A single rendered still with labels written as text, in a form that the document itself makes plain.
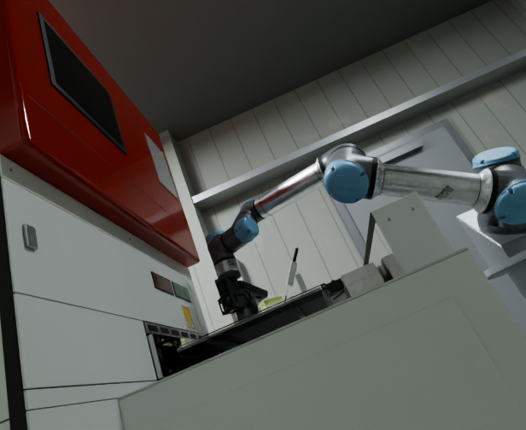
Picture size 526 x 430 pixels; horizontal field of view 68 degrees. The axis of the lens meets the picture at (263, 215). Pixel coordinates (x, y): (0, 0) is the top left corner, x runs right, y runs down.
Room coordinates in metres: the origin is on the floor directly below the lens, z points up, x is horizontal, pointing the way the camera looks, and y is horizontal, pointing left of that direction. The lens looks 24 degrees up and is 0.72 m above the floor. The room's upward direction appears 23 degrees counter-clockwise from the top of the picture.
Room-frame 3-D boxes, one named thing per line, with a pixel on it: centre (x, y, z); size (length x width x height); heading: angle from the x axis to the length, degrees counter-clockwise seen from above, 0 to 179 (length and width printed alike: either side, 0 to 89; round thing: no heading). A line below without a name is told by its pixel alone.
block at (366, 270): (0.91, -0.15, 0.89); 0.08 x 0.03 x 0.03; 87
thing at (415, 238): (0.98, -0.25, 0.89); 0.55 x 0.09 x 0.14; 177
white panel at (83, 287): (0.88, 0.34, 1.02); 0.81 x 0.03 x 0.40; 177
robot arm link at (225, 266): (1.22, 0.17, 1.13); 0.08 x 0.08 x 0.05
